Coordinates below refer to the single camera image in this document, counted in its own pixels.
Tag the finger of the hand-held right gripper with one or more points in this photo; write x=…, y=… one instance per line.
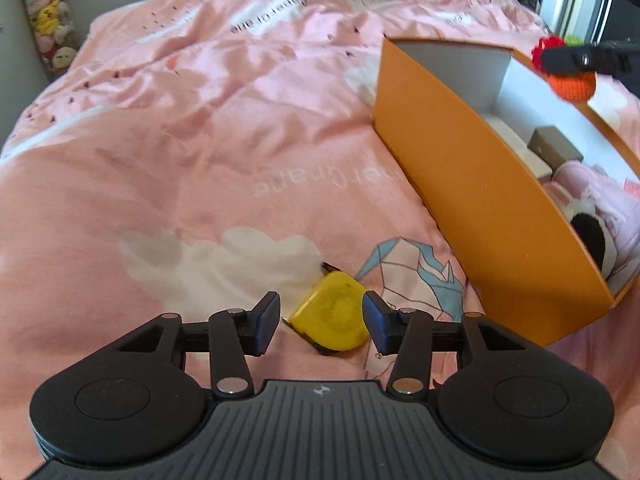
x=565, y=60

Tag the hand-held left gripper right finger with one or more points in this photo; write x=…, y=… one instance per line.
x=375, y=325

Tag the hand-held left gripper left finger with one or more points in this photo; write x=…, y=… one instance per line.
x=265, y=322

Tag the orange crochet toy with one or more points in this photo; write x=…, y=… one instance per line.
x=570, y=85

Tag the yellow tape measure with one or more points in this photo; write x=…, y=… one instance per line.
x=330, y=315

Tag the gold brown box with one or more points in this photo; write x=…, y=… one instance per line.
x=555, y=147

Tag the white case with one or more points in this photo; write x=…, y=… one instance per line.
x=530, y=157

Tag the orange cardboard box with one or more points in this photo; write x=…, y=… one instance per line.
x=475, y=185

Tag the pink printed blanket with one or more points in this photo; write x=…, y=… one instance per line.
x=200, y=135

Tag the column of plush toys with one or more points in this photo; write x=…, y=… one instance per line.
x=50, y=15

